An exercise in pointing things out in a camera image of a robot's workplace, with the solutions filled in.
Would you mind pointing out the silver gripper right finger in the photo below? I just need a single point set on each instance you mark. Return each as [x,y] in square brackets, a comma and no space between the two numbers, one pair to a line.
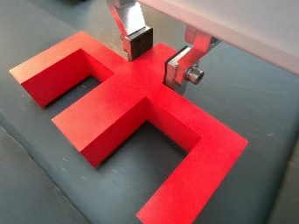
[182,67]

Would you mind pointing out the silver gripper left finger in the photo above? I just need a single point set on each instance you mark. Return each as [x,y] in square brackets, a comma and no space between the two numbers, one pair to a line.
[136,34]

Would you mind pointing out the red cross-shaped block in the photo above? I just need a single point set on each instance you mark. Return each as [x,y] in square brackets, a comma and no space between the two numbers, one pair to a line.
[131,97]

